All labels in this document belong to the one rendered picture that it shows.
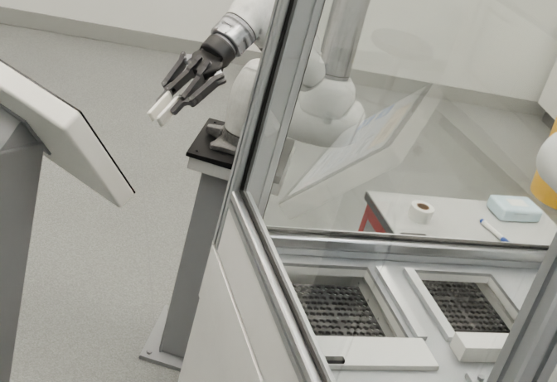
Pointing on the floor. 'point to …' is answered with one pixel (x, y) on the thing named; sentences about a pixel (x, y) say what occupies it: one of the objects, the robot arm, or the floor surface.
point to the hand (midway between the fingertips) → (164, 108)
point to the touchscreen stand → (15, 239)
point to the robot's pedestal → (189, 270)
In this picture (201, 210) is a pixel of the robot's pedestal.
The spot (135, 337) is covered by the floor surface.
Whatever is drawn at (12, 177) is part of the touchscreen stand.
